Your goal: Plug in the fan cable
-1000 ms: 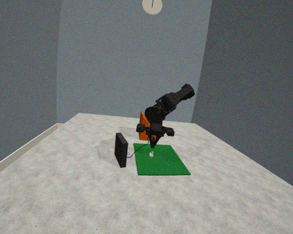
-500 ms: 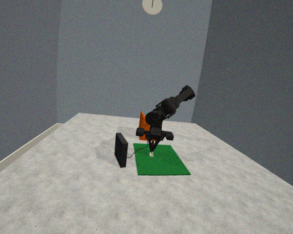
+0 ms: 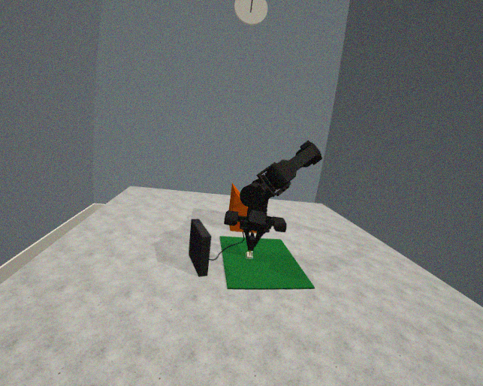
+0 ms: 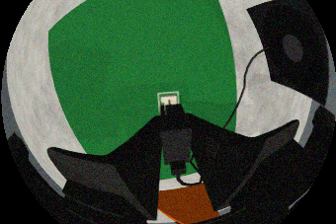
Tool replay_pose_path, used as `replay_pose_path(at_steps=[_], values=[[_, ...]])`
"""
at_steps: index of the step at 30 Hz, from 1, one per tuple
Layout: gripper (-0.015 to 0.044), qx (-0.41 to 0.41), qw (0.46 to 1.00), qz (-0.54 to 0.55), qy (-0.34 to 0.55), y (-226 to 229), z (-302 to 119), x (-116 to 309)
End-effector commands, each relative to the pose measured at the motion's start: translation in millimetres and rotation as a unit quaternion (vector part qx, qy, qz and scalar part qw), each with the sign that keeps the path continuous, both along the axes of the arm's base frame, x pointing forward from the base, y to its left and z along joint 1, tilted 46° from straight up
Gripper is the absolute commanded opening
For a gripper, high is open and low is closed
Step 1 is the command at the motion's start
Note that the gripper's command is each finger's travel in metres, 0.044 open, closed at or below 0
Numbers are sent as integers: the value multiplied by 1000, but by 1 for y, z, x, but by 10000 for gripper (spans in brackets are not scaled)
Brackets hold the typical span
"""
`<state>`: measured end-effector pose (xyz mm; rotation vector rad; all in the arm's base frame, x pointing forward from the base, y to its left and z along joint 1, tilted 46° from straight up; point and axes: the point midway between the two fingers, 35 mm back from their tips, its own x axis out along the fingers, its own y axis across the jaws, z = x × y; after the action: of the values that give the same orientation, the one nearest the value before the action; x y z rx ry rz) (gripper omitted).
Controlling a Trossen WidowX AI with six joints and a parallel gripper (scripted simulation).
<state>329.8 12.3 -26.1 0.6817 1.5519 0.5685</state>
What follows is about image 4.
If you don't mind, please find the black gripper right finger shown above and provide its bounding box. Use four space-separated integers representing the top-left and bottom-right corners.
187 112 299 212

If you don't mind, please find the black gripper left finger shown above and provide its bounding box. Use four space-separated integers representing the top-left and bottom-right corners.
47 114 163 221

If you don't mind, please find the green circuit board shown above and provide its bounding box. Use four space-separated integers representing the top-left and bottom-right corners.
47 0 237 155

